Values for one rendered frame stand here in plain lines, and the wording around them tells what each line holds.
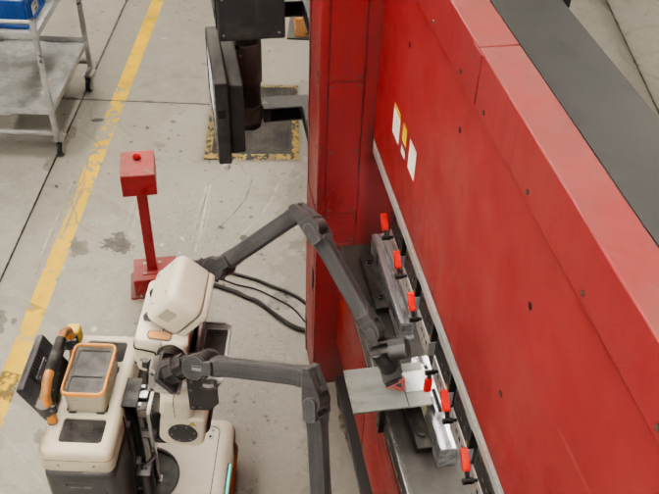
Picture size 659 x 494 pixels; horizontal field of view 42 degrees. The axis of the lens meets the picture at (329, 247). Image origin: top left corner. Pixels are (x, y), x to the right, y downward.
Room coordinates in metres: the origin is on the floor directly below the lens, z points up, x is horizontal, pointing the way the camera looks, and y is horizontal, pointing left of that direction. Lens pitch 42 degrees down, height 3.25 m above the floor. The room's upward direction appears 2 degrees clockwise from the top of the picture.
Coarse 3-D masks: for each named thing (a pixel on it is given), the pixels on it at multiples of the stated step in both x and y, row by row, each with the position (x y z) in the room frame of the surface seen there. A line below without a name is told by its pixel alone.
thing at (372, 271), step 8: (368, 256) 2.59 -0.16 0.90; (376, 264) 2.55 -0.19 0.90; (368, 272) 2.49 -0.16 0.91; (376, 272) 2.49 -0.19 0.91; (368, 280) 2.45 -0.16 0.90; (376, 280) 2.45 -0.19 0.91; (368, 288) 2.43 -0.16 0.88; (376, 288) 2.41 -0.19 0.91; (376, 296) 2.36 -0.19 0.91; (384, 296) 2.36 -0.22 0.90; (376, 304) 2.32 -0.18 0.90; (384, 304) 2.32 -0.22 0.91; (376, 312) 2.30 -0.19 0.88; (384, 312) 2.31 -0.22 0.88
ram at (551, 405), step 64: (384, 0) 2.69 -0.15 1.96; (384, 64) 2.62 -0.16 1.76; (448, 64) 2.00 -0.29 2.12; (384, 128) 2.55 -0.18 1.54; (448, 128) 1.93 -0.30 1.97; (448, 192) 1.86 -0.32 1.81; (512, 192) 1.49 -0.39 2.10; (448, 256) 1.79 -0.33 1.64; (512, 256) 1.42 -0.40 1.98; (448, 320) 1.71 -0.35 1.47; (512, 320) 1.36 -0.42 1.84; (576, 320) 1.12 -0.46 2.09; (512, 384) 1.29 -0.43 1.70; (576, 384) 1.06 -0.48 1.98; (512, 448) 1.21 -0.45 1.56; (576, 448) 1.00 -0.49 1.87; (640, 448) 0.85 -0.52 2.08
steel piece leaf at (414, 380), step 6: (402, 372) 1.90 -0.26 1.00; (408, 372) 1.91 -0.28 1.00; (414, 372) 1.91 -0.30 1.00; (420, 372) 1.91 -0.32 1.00; (408, 378) 1.88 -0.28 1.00; (414, 378) 1.88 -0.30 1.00; (420, 378) 1.88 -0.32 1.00; (408, 384) 1.85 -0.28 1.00; (414, 384) 1.86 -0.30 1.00; (420, 384) 1.86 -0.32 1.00; (408, 390) 1.83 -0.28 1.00; (414, 390) 1.83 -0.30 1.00; (420, 390) 1.83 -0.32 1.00
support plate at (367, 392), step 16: (368, 368) 1.92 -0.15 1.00; (416, 368) 1.93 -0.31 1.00; (352, 384) 1.85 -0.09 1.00; (368, 384) 1.85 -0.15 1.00; (400, 384) 1.86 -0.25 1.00; (352, 400) 1.78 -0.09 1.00; (368, 400) 1.78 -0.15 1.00; (384, 400) 1.79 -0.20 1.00; (400, 400) 1.79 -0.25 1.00; (416, 400) 1.79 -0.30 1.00
